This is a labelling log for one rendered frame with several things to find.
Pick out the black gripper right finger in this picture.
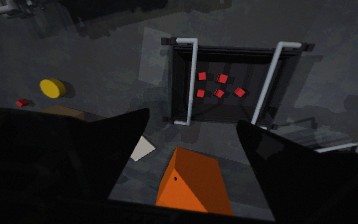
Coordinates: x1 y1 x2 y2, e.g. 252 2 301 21
236 120 358 224

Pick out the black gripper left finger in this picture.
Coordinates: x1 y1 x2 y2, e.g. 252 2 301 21
0 108 150 199

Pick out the yellow cylinder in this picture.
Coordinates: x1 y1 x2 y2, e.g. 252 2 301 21
40 78 65 98

